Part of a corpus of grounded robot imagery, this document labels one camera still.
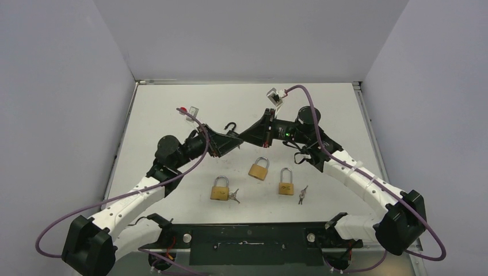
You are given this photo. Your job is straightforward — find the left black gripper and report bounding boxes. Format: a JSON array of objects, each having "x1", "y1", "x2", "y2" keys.
[{"x1": 173, "y1": 123, "x2": 243, "y2": 169}]

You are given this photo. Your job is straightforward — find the black padlock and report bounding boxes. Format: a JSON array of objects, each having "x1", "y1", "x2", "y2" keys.
[{"x1": 224, "y1": 121, "x2": 239, "y2": 139}]

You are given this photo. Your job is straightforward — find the brass padlock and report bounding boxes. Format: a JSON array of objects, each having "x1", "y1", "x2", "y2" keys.
[
  {"x1": 210, "y1": 175, "x2": 229, "y2": 201},
  {"x1": 248, "y1": 156, "x2": 270, "y2": 181},
  {"x1": 278, "y1": 167, "x2": 294, "y2": 196}
]

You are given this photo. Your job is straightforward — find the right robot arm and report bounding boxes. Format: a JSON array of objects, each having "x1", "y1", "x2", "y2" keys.
[{"x1": 239, "y1": 106, "x2": 426, "y2": 255}]

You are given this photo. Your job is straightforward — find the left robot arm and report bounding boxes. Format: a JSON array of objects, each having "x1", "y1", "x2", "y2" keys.
[{"x1": 61, "y1": 124, "x2": 243, "y2": 275}]

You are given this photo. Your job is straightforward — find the keys beside left padlock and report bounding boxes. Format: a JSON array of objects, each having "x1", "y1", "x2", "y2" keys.
[{"x1": 228, "y1": 189, "x2": 241, "y2": 204}]

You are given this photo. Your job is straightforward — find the keys beside padlock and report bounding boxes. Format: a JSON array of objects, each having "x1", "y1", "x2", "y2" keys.
[
  {"x1": 298, "y1": 185, "x2": 308, "y2": 205},
  {"x1": 228, "y1": 189, "x2": 241, "y2": 204}
]

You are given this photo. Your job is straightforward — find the keys beside right padlock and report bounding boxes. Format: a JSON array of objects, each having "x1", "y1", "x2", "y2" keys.
[{"x1": 298, "y1": 185, "x2": 308, "y2": 205}]

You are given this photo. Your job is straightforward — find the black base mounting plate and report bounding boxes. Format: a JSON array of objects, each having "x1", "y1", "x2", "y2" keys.
[{"x1": 144, "y1": 222, "x2": 363, "y2": 266}]

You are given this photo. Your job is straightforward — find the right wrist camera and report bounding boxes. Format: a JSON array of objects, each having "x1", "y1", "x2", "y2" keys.
[{"x1": 266, "y1": 88, "x2": 287, "y2": 110}]

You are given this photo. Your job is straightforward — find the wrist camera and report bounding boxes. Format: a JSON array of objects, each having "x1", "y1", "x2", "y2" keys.
[
  {"x1": 180, "y1": 106, "x2": 199, "y2": 123},
  {"x1": 266, "y1": 88, "x2": 287, "y2": 110}
]

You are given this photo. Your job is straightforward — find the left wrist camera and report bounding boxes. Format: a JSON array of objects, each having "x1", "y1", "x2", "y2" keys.
[{"x1": 180, "y1": 106, "x2": 199, "y2": 123}]

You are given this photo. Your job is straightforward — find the aluminium frame rail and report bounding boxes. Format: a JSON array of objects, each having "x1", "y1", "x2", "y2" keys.
[{"x1": 138, "y1": 78, "x2": 362, "y2": 85}]

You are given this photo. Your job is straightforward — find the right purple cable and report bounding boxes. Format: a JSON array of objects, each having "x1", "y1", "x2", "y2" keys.
[{"x1": 284, "y1": 84, "x2": 447, "y2": 274}]

